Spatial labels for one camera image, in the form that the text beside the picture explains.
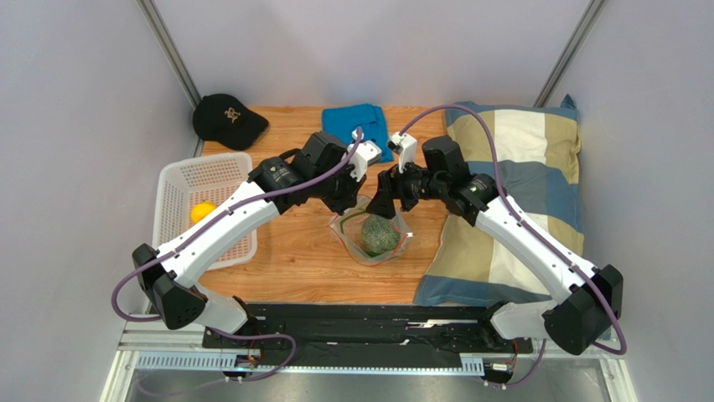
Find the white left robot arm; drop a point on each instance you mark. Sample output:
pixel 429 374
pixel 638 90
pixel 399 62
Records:
pixel 324 168

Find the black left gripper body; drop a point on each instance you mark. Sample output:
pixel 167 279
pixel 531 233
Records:
pixel 337 191

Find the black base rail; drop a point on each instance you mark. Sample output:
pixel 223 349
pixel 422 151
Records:
pixel 334 339

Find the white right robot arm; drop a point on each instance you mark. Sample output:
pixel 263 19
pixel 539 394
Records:
pixel 585 301

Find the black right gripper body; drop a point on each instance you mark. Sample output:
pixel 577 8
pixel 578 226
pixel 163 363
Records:
pixel 390 189

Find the green netted fake melon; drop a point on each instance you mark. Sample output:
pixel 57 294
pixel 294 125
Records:
pixel 379 236

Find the folded blue shirt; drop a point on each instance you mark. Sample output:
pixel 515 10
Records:
pixel 342 121

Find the yellow fake pear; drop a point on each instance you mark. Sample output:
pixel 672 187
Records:
pixel 201 211

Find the black baseball cap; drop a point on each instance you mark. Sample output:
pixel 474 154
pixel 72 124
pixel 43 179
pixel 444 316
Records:
pixel 224 119

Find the clear zip top bag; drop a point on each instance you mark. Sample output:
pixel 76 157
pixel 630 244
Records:
pixel 346 229

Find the white plastic basket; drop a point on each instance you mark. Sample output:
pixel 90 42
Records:
pixel 184 184

